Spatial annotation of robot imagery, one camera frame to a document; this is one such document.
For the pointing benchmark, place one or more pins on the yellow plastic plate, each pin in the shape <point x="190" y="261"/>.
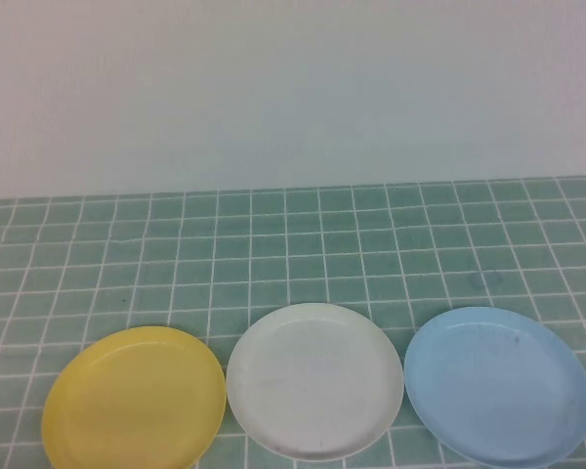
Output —
<point x="132" y="405"/>

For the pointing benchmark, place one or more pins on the light blue plastic plate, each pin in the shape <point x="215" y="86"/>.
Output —
<point x="498" y="391"/>

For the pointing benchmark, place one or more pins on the green checkered tablecloth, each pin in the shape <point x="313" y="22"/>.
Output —
<point x="293" y="244"/>

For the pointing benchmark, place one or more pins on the white plastic plate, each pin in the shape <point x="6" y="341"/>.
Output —
<point x="312" y="386"/>

